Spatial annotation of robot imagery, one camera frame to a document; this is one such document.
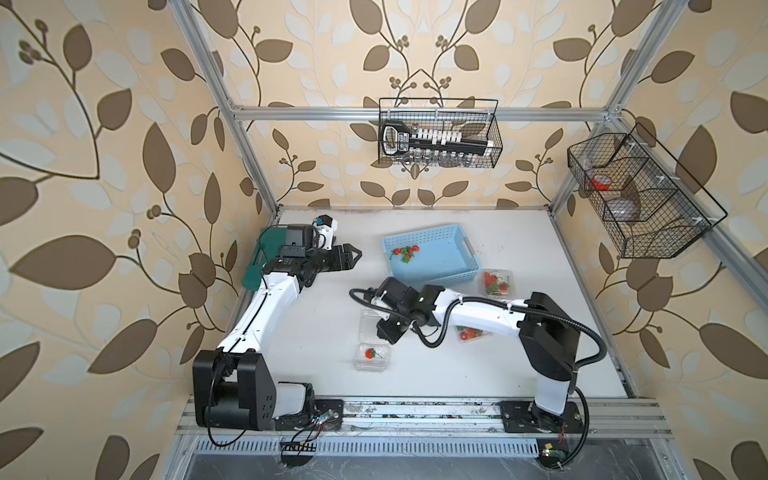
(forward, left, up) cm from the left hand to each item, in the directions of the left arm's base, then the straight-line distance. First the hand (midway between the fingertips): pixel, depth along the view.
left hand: (345, 250), depth 82 cm
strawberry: (-22, -7, -19) cm, 30 cm away
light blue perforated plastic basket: (+13, -32, -20) cm, 40 cm away
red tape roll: (+15, -69, +12) cm, 72 cm away
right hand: (-17, -10, -16) cm, 25 cm away
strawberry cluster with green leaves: (+14, -18, -19) cm, 30 cm away
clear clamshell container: (+3, -50, -17) cm, 53 cm away
